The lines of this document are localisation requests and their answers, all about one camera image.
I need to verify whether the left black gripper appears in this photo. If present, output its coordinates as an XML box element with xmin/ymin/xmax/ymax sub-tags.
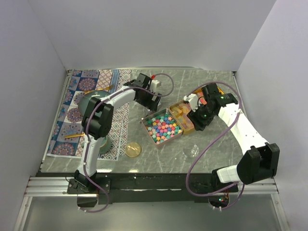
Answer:
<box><xmin>135</xmin><ymin>88</ymin><xmax>162</xmax><ymax>112</ymax></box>

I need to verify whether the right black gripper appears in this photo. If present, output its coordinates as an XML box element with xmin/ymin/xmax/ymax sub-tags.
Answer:
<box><xmin>186</xmin><ymin>102</ymin><xmax>216</xmax><ymax>132</ymax></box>

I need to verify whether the silver metal scoop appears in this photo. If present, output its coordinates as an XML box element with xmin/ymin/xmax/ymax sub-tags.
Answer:
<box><xmin>141</xmin><ymin>109</ymin><xmax>155</xmax><ymax>122</ymax></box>

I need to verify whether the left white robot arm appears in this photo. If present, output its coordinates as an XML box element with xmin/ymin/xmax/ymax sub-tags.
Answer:
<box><xmin>74</xmin><ymin>74</ymin><xmax>161</xmax><ymax>193</ymax></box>

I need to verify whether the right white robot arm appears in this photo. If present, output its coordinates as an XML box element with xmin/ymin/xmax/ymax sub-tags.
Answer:
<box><xmin>183</xmin><ymin>82</ymin><xmax>280</xmax><ymax>192</ymax></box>

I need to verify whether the gold tin of neon candies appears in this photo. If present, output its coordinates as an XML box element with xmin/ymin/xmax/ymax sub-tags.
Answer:
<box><xmin>192</xmin><ymin>88</ymin><xmax>226</xmax><ymax>104</ymax></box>

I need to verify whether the pink tin of star candies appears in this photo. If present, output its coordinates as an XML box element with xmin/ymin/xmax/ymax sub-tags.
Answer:
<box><xmin>141</xmin><ymin>108</ymin><xmax>183</xmax><ymax>148</ymax></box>

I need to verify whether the gold tin of pastel candies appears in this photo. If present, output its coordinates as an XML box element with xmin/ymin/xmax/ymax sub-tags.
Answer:
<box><xmin>169</xmin><ymin>100</ymin><xmax>195</xmax><ymax>135</ymax></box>

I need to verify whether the gold fork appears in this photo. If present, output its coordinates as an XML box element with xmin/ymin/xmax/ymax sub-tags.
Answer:
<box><xmin>94</xmin><ymin>85</ymin><xmax>114</xmax><ymax>91</ymax></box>

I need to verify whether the round gold tin lid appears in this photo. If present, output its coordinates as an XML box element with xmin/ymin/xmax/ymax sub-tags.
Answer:
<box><xmin>125</xmin><ymin>142</ymin><xmax>141</xmax><ymax>158</ymax></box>

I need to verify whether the clear plastic ball half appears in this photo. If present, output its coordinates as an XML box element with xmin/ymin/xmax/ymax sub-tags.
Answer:
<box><xmin>183</xmin><ymin>144</ymin><xmax>199</xmax><ymax>159</ymax></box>

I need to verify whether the teal ceramic cup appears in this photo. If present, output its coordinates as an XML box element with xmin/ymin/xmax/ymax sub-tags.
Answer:
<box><xmin>82</xmin><ymin>135</ymin><xmax>111</xmax><ymax>158</ymax></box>

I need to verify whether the teal ceramic plate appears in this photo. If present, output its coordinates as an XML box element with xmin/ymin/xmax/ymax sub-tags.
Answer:
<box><xmin>78</xmin><ymin>90</ymin><xmax>110</xmax><ymax>116</ymax></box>

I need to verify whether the black base bar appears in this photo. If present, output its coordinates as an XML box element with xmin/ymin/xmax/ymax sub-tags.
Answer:
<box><xmin>67</xmin><ymin>173</ymin><xmax>238</xmax><ymax>207</ymax></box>

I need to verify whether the patterned placemat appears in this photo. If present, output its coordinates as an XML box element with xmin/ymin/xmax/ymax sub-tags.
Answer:
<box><xmin>46</xmin><ymin>69</ymin><xmax>131</xmax><ymax>161</ymax></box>

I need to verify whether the gold spoon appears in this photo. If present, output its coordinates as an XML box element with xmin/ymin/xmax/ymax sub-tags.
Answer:
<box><xmin>64</xmin><ymin>133</ymin><xmax>84</xmax><ymax>139</ymax></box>

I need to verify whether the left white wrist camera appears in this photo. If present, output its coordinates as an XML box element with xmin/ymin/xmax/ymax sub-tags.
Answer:
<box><xmin>149</xmin><ymin>75</ymin><xmax>161</xmax><ymax>93</ymax></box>

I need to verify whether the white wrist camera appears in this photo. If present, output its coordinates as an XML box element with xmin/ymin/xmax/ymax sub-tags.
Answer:
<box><xmin>149</xmin><ymin>75</ymin><xmax>161</xmax><ymax>93</ymax></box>
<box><xmin>183</xmin><ymin>93</ymin><xmax>198</xmax><ymax>112</ymax></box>

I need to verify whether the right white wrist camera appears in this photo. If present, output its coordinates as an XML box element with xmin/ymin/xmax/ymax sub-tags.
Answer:
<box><xmin>183</xmin><ymin>93</ymin><xmax>198</xmax><ymax>112</ymax></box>

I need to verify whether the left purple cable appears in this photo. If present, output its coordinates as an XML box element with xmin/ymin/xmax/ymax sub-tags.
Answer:
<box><xmin>83</xmin><ymin>73</ymin><xmax>174</xmax><ymax>214</ymax></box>

